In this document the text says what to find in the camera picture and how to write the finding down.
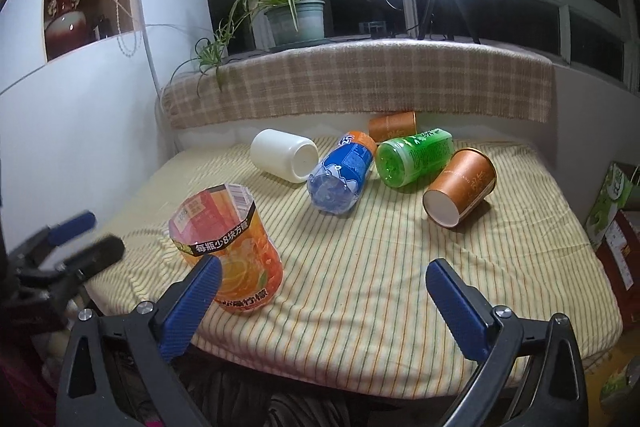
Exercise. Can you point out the small brown paper cup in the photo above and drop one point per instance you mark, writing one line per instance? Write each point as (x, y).
(392, 127)

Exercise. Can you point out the white cup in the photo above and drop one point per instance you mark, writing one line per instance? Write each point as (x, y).
(280, 154)

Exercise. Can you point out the yellow striped bed sheet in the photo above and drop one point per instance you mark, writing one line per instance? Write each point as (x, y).
(360, 267)

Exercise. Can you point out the large brown paper cup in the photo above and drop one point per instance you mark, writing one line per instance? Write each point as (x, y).
(465, 184)

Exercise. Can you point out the green packet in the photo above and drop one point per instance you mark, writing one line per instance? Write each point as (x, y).
(620, 387)

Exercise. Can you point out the beige plaid blanket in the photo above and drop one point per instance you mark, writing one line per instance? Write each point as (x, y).
(350, 82)

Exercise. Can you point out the orange cut bottle cup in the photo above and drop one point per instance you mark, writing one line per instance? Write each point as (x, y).
(240, 252)

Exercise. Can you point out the red cardboard box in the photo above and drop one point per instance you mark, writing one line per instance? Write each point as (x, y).
(622, 267)

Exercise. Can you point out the blue cut bottle cup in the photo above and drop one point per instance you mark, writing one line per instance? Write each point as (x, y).
(345, 167)

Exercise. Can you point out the white framed window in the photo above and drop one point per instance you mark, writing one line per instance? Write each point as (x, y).
(564, 22)

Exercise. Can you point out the pink cloth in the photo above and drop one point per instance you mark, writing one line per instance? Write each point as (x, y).
(22, 387)

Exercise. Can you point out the green cardboard box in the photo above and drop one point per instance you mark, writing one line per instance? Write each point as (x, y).
(612, 202)

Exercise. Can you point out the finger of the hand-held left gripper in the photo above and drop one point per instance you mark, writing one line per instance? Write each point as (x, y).
(75, 224)
(95, 253)

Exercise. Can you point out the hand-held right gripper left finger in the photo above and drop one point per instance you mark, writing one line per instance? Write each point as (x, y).
(187, 307)

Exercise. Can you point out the red ceramic vase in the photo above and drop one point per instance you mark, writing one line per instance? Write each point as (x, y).
(62, 24)

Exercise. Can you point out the green cut bottle cup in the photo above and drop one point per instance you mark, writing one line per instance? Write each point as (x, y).
(415, 157)

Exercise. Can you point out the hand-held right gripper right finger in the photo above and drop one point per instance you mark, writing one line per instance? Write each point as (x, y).
(457, 307)

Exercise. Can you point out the spider plant in grey pot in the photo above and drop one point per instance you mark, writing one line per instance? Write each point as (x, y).
(295, 22)

